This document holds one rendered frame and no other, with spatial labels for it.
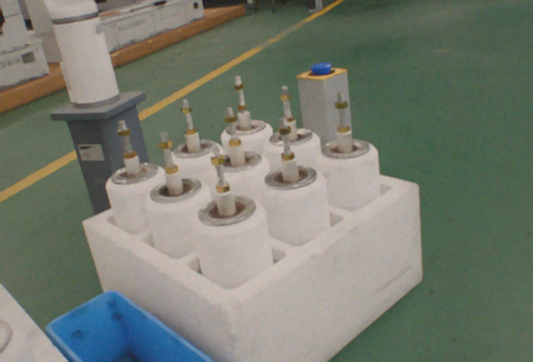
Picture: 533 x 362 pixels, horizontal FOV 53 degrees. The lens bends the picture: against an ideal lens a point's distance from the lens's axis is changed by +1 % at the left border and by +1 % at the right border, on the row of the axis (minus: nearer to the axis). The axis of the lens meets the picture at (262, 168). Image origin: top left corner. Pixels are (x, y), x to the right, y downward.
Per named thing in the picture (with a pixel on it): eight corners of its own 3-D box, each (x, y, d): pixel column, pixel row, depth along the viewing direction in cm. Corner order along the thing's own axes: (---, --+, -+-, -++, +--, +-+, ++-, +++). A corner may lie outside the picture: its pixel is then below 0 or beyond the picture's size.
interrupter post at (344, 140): (355, 152, 81) (354, 132, 80) (340, 155, 81) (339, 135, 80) (350, 147, 84) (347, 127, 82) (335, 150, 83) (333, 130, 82)
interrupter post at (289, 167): (295, 184, 74) (292, 162, 73) (279, 182, 75) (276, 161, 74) (302, 177, 76) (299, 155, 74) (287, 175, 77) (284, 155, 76)
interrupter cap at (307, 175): (304, 194, 71) (304, 189, 70) (254, 189, 74) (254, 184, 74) (326, 171, 77) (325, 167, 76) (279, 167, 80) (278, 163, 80)
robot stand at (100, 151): (86, 238, 123) (47, 113, 112) (124, 209, 135) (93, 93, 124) (139, 243, 117) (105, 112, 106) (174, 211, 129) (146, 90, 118)
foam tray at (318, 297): (108, 310, 96) (81, 221, 89) (266, 219, 119) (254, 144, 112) (251, 429, 68) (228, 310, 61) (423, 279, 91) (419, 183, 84)
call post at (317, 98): (312, 217, 116) (296, 78, 104) (334, 205, 120) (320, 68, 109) (338, 227, 111) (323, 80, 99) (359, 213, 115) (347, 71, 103)
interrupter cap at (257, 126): (222, 129, 102) (221, 125, 102) (260, 120, 104) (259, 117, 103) (231, 140, 95) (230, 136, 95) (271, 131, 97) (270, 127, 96)
